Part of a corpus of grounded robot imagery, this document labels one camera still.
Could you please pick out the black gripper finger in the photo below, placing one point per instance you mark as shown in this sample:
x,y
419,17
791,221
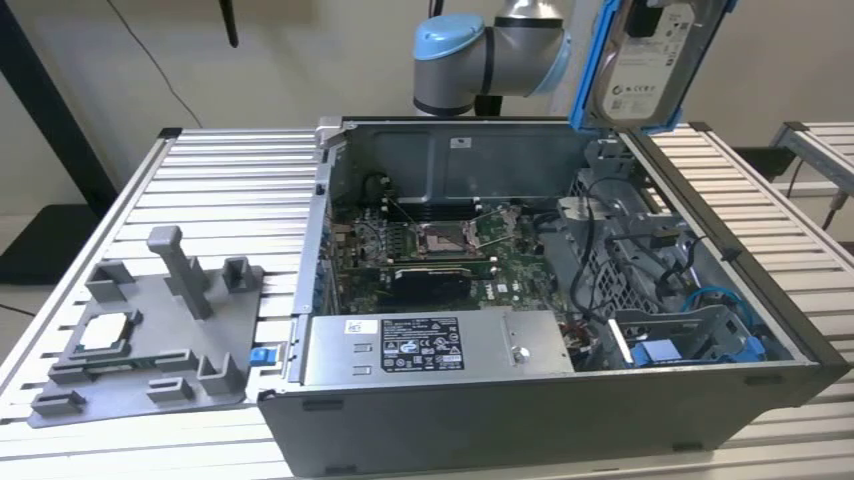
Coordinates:
x,y
646,20

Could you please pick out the hard disk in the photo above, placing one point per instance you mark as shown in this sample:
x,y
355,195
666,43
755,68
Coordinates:
x,y
640,80

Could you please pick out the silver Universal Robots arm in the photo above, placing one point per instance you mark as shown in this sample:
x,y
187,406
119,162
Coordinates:
x,y
460,65

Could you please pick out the grey metal disk bay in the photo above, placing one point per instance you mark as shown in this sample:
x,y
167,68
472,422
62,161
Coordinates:
x,y
707,320

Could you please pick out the black box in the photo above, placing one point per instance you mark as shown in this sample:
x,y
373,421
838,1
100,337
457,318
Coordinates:
x,y
760,162

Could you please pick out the metal slat side table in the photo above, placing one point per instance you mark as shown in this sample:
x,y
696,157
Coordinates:
x,y
820,145

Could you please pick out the black RAM slot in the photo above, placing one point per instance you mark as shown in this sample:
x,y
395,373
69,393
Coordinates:
x,y
433,202
440,261

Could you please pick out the thin metal locking lever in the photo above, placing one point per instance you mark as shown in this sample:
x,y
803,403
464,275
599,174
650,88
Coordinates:
x,y
405,212

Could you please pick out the CPU socket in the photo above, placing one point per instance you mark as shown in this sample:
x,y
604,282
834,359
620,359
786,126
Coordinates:
x,y
443,242

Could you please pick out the green motherboard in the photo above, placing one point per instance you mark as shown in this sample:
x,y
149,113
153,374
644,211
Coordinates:
x,y
520,280

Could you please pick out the black graphics card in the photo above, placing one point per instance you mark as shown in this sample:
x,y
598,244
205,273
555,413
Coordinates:
x,y
427,285

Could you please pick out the black antenna rod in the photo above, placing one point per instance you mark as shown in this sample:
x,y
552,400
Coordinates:
x,y
229,30

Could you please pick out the silver power supply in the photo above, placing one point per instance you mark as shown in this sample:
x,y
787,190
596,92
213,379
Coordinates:
x,y
333,350

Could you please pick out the open black PC case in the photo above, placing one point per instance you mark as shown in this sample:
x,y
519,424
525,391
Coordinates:
x,y
467,425

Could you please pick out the blue case latch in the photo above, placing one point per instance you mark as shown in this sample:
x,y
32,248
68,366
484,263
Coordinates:
x,y
260,357

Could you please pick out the grey parts rack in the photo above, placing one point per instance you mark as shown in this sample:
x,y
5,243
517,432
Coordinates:
x,y
173,360

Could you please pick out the silver CPU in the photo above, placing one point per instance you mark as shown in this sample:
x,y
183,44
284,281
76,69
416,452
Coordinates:
x,y
107,332

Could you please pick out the green RAM stick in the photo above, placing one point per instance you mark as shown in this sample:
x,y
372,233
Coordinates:
x,y
133,360

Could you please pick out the blue plastic bracket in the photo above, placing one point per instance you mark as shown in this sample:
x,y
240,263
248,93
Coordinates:
x,y
660,352

